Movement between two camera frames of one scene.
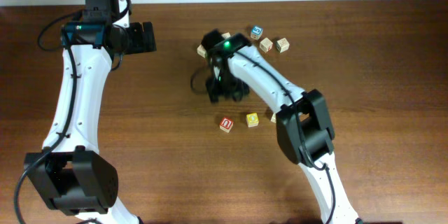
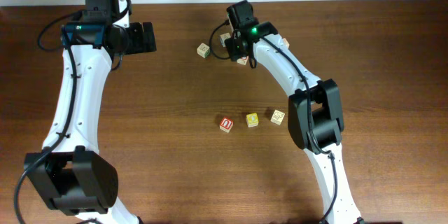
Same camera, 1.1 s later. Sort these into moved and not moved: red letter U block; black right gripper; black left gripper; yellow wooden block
Moved: black right gripper
Not moved: yellow wooden block; black left gripper; red letter U block
